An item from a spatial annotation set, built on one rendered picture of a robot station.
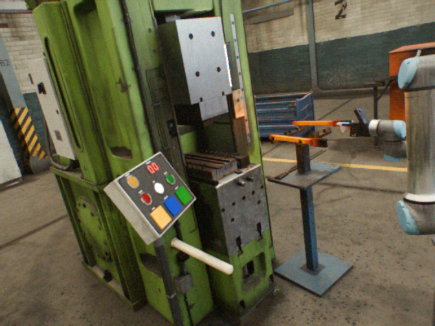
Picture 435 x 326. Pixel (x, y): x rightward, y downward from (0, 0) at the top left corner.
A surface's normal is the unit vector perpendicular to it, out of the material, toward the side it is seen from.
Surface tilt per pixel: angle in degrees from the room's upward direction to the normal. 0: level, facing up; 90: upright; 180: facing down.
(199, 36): 90
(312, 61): 90
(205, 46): 90
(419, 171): 83
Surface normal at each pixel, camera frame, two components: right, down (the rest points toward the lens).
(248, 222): 0.69, 0.12
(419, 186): -0.62, 0.22
